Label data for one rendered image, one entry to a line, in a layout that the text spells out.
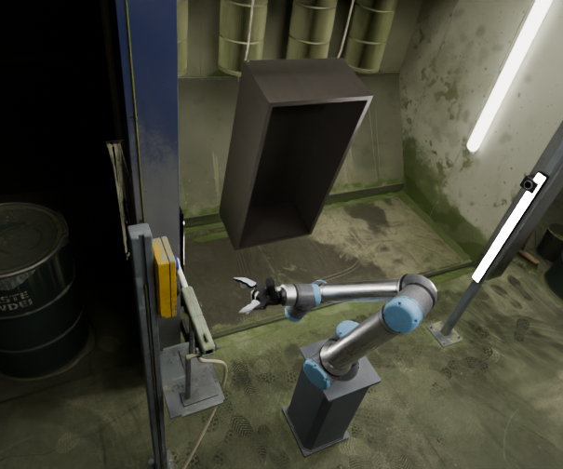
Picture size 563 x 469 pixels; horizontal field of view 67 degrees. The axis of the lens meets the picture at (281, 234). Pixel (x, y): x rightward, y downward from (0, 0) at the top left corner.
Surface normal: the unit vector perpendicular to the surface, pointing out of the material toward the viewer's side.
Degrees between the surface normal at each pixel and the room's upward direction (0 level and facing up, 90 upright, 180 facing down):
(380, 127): 57
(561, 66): 90
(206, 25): 90
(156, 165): 90
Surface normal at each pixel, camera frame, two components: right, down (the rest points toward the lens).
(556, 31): -0.90, 0.18
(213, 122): 0.43, 0.13
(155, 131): 0.42, 0.64
